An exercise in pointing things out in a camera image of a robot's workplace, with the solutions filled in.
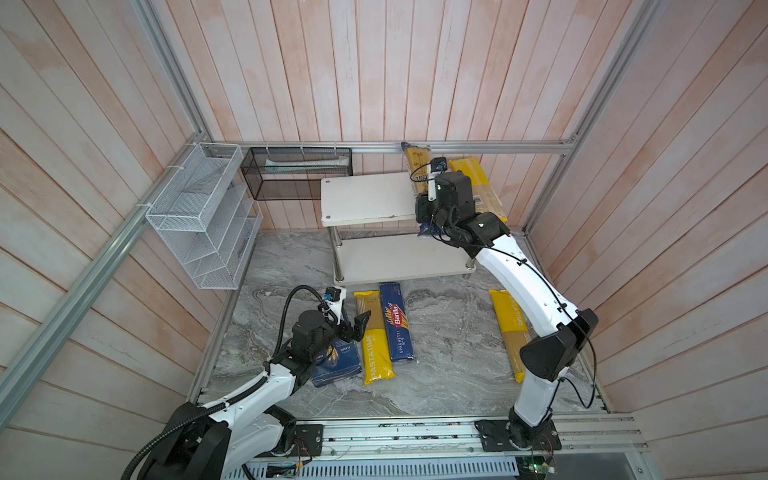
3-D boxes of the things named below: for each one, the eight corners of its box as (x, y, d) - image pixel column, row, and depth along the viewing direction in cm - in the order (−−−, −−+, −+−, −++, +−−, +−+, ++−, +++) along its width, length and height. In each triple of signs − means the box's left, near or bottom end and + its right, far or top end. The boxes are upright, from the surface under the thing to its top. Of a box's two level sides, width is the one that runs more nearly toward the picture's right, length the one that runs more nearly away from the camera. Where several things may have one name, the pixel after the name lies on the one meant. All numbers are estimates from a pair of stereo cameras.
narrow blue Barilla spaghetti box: (391, 363, 88) (392, 358, 85) (380, 289, 105) (380, 282, 102) (413, 360, 89) (414, 355, 85) (398, 287, 105) (399, 280, 102)
